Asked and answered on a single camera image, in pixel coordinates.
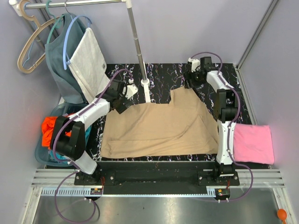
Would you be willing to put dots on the metal clothes rack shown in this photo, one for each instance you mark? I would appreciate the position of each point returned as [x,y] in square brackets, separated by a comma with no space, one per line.
[145,82]

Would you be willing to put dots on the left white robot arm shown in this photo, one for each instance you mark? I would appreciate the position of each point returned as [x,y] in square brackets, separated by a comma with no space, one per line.
[68,138]

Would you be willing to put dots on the beige t shirt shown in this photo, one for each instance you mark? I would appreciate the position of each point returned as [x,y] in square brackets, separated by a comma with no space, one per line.
[181,127]

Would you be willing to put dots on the teal blue t shirt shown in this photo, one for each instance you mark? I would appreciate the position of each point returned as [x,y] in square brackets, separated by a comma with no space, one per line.
[60,157]

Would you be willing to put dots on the green hanger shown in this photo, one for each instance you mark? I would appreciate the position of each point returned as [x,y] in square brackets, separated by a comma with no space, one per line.
[57,21]

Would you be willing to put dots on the grey-green hanging t shirt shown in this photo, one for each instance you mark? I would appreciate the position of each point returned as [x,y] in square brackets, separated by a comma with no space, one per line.
[67,84]

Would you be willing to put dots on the aluminium frame rail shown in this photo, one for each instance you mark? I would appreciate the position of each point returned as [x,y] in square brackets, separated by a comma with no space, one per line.
[270,9]

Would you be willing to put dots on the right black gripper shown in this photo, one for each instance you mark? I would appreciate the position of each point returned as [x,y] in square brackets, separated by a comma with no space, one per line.
[188,75]

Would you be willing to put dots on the blue plastic laundry basket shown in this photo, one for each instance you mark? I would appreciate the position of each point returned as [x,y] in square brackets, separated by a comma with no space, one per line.
[42,154]

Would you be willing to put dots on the orange ball tool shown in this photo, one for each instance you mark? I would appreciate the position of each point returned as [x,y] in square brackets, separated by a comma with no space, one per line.
[282,215]

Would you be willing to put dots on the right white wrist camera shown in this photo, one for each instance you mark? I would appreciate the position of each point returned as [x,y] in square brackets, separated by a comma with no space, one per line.
[195,64]

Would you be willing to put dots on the white hanging t shirt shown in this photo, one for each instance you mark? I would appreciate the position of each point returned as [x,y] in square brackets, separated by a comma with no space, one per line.
[88,66]

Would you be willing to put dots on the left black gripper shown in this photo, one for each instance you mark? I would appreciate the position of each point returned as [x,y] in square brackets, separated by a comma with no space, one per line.
[121,107]

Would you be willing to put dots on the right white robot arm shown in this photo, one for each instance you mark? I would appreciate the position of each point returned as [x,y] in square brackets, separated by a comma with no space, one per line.
[227,103]

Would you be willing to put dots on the folded pink t shirt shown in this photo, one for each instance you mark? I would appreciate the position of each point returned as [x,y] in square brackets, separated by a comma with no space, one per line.
[253,143]

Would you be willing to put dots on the beige wooden hanger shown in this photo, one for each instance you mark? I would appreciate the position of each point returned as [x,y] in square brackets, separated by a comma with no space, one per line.
[38,30]

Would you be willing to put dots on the orange t shirt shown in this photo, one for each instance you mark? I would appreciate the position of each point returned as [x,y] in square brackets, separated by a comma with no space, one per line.
[47,128]

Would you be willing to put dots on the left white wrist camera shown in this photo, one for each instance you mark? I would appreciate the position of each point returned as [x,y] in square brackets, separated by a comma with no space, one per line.
[130,90]

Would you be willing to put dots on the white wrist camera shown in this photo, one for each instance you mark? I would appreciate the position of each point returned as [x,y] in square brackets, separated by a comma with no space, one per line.
[130,90]
[195,64]

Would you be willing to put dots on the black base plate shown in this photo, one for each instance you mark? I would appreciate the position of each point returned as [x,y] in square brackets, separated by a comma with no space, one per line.
[157,178]

